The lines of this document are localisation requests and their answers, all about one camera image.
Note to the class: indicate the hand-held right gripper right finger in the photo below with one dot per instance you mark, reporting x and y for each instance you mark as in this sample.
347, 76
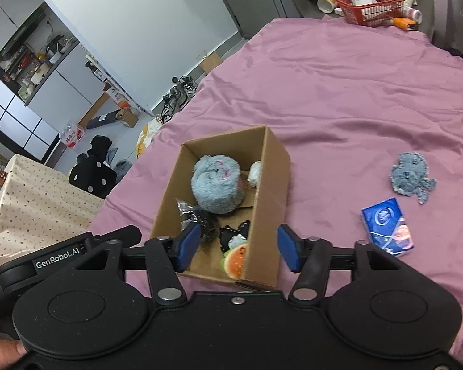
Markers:
290, 248

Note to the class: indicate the brown cardboard box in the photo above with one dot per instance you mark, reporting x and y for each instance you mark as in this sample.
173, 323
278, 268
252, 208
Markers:
272, 200

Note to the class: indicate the purple bedsheet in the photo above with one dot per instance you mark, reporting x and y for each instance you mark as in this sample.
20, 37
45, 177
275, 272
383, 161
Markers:
351, 104

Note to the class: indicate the black long bag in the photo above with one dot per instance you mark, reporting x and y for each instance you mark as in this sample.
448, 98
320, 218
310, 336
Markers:
102, 119

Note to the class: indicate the white wall cabinet with shelf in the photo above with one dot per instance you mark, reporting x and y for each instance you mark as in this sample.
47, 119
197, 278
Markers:
42, 96

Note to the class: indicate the blue tissue pack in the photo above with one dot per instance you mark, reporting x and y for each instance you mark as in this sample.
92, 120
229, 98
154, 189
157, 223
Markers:
387, 227

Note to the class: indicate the black spotted floor cushion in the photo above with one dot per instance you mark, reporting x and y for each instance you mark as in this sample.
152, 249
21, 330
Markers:
92, 173

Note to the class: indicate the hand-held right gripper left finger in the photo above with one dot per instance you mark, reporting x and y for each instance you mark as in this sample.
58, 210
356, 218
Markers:
188, 246

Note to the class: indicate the pack of water bottles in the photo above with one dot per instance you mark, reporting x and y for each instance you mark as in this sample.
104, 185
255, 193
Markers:
71, 137

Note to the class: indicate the small black plush toy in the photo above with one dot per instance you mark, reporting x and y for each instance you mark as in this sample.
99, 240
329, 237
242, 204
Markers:
235, 233

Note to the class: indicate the red plastic basket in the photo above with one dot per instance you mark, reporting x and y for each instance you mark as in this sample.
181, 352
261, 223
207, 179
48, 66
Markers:
370, 7

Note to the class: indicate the grey fluffy plush toy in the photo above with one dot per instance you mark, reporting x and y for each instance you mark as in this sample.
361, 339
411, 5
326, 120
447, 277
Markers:
216, 185

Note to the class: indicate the black tripod pile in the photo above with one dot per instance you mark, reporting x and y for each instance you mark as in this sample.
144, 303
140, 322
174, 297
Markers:
177, 98

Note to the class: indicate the yellow white floor bag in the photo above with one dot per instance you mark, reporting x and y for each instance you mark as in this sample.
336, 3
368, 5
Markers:
148, 137

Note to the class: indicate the pink white small bottle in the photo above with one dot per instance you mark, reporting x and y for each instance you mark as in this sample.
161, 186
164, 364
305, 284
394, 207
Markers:
413, 14

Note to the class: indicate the white paper cup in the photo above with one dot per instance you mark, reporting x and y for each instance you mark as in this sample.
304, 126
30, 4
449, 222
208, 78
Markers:
327, 4

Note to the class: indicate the polka dot cloth cover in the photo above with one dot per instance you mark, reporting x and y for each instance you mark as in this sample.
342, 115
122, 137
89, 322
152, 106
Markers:
34, 208

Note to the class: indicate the black glittery pouch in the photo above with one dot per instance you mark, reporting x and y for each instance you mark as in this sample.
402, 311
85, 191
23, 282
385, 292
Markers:
195, 216

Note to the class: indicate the watermelon slice plush toy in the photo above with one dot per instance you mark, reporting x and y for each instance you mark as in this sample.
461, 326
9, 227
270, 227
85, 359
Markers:
235, 260

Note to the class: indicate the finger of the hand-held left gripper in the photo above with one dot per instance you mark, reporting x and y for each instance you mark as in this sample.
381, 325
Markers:
127, 235

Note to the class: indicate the orange small packet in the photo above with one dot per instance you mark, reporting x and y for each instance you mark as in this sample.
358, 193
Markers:
403, 24

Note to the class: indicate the small floor cardboard box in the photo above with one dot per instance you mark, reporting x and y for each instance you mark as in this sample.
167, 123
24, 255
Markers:
123, 108

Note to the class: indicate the denim fabric toy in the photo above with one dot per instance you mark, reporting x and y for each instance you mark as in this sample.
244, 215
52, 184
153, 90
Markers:
409, 175

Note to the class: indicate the person's left hand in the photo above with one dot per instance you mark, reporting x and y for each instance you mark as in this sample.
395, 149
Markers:
2, 354

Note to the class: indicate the white sock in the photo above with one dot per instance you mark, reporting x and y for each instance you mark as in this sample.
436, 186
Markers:
255, 172

